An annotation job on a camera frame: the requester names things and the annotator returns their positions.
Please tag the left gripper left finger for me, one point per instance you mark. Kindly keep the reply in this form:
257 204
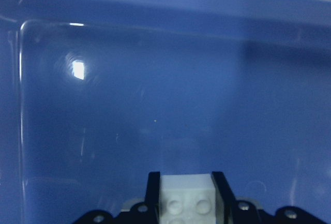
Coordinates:
147 211

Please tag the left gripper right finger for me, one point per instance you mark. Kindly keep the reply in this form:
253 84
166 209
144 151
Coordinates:
228 208

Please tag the white block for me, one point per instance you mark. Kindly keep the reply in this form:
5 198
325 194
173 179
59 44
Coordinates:
187 198

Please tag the blue plastic tray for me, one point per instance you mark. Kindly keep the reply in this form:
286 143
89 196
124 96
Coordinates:
96 94

